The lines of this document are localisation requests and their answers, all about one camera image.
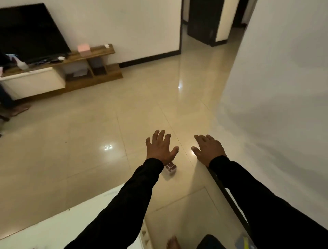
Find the blue-grey square box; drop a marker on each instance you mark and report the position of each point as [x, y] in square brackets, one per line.
[243, 242]

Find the person's left hand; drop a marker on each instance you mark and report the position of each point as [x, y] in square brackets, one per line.
[160, 148]

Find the person's black torso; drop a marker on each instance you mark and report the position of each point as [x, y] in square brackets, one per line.
[210, 242]

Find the person's leg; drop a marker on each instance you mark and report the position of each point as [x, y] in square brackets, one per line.
[173, 243]
[6, 98]

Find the person's right hand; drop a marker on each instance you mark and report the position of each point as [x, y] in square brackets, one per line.
[210, 150]

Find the pink divided organizer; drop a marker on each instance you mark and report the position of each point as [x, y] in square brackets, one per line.
[171, 167]

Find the black television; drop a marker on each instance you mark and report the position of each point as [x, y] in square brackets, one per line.
[30, 33]

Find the person's left forearm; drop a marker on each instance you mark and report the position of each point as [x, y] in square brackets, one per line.
[123, 210]

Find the wooden white television stand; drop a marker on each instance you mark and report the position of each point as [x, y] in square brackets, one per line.
[33, 82]

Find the white spray bottle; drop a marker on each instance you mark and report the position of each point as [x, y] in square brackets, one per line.
[21, 64]

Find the person's right forearm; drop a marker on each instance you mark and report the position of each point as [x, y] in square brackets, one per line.
[271, 210]

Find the grey shelf box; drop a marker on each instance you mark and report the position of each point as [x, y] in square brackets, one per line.
[95, 62]

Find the pink tissue box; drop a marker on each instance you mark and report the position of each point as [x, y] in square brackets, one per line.
[84, 49]

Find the white table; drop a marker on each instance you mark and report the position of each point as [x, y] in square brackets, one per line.
[56, 231]

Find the dark wooden door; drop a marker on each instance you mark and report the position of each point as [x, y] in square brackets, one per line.
[202, 20]

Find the white shelf box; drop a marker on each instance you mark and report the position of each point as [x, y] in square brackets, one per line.
[77, 68]

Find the person's left leg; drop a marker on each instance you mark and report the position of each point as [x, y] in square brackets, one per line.
[173, 243]

